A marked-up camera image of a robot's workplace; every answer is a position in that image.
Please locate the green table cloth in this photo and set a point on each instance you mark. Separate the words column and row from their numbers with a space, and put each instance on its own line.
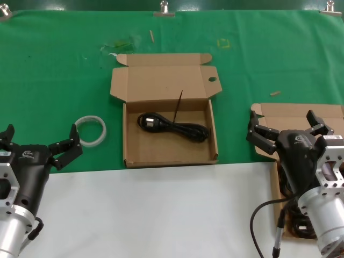
column 53, row 67

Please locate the thin wooden stick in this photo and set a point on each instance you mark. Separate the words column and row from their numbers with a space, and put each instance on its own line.
column 152, row 36

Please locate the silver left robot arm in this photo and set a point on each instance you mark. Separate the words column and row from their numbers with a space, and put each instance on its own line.
column 10, row 233

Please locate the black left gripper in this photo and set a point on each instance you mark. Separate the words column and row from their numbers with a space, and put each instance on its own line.
column 32, row 166

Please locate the wrist silver camera bracket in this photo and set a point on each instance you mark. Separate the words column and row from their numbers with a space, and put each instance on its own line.
column 8, row 172
column 333, row 153

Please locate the metal binder clip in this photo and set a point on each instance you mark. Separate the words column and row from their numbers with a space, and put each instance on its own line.
column 4, row 12
column 330, row 10
column 164, row 13

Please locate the short wooden piece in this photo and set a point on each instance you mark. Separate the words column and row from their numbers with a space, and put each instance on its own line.
column 275, row 93

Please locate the left wrist silver camera bracket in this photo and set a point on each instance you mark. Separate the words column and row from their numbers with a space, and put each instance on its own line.
column 8, row 172

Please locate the clear plastic scrap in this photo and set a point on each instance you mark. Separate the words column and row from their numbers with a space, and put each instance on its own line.
column 121, row 44

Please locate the white tape roll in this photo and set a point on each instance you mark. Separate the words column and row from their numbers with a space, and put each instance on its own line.
column 94, row 143

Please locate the cardboard box with round hole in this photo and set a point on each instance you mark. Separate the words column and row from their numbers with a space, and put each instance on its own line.
column 161, row 80

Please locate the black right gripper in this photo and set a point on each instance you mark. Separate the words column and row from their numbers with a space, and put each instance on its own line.
column 298, row 161

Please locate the brown cardboard parts box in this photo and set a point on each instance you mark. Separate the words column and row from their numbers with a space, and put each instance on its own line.
column 285, row 115

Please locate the right wrist silver camera bracket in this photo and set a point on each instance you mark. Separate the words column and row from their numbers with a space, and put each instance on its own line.
column 333, row 153

